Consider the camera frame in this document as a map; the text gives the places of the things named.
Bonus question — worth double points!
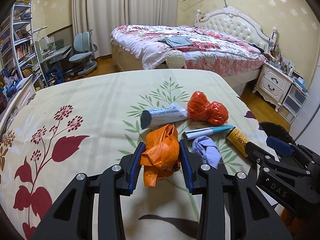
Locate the orange plastic bag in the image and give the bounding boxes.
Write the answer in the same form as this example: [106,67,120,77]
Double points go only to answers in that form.
[140,124,181,187]

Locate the grey-blue desk chair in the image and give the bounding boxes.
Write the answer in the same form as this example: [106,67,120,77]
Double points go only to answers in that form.
[67,29,98,77]

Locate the red-orange crumpled plastic bag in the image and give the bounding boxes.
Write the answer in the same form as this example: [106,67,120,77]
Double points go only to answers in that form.
[187,91,229,126]

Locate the grey folded cloth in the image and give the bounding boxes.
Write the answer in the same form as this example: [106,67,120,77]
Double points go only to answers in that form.
[159,35,193,48]

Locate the plastic drawer unit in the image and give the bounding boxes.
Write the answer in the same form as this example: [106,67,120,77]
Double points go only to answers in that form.
[278,83,308,125]

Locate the white nightstand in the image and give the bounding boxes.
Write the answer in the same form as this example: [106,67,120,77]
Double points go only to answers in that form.
[252,62,293,112]

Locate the pink floral bed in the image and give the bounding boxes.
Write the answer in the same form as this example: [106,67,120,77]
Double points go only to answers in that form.
[111,25,265,77]

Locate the white tufted headboard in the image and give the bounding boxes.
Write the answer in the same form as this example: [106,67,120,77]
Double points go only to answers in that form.
[194,5,271,51]

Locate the study desk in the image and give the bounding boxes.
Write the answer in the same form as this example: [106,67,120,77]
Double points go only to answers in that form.
[34,36,73,81]

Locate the teal white toothpaste tube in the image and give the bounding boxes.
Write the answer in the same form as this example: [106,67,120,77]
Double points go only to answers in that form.
[182,125,234,140]

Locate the white blue milk powder packet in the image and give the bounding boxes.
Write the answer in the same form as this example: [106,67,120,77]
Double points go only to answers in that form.
[140,102,189,129]

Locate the yellow black cylinder package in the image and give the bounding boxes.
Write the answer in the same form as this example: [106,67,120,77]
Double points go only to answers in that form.
[226,127,250,158]

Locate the white bookshelf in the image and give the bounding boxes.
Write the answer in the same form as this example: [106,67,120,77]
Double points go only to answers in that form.
[1,0,46,90]

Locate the black trash bin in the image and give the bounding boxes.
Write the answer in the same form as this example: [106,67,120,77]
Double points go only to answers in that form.
[259,122,296,145]

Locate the cream floral bed sheet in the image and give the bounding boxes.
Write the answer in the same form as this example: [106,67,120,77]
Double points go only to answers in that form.
[1,69,276,239]

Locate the beige curtains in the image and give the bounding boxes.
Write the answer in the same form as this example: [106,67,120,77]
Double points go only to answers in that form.
[72,0,178,57]

